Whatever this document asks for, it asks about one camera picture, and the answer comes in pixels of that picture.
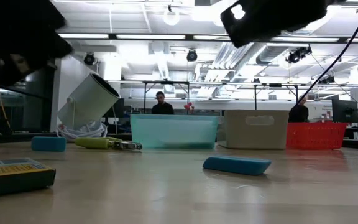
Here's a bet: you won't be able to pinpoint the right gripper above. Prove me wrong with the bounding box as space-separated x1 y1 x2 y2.
220 0 335 49

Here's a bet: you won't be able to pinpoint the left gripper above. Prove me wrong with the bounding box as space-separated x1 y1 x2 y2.
0 29 74 87

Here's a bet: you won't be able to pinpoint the blue eraser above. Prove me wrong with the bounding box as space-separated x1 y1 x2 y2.
30 136 67 152
202 155 272 176

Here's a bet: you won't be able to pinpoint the yellow-handled pliers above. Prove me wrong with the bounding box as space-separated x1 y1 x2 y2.
74 136 143 151

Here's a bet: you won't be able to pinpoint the yellow crayon box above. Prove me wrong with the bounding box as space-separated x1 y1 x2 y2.
0 157 57 199

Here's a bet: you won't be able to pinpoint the green translucent plastic bin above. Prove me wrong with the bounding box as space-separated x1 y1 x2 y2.
130 114 219 150

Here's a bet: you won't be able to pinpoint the white cylindrical desk lamp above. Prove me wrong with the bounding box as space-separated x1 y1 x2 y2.
57 73 121 131

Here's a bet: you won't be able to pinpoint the person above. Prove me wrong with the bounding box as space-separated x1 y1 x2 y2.
288 95 310 123
151 91 175 115

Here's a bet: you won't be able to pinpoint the white round ceiling lamp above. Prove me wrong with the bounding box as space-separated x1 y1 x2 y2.
163 4 180 26

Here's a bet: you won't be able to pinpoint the black computer monitor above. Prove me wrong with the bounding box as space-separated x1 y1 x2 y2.
331 98 358 124

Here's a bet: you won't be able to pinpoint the grey plastic bin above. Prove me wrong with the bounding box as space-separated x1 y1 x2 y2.
218 109 290 150

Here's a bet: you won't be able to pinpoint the small pink object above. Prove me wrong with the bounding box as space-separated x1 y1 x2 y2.
183 101 195 115

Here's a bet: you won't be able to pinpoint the red plastic mesh basket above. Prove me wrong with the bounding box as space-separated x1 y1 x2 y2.
286 122 349 150

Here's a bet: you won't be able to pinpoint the yellow extension cable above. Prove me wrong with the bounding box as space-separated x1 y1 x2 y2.
0 91 12 133

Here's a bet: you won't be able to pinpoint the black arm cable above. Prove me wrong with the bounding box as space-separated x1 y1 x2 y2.
295 0 358 103

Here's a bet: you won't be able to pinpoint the ceiling light rail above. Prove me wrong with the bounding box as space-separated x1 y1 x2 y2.
57 32 358 44

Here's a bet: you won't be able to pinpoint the white coiled lamp cable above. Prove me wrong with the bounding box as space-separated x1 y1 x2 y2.
56 121 108 139

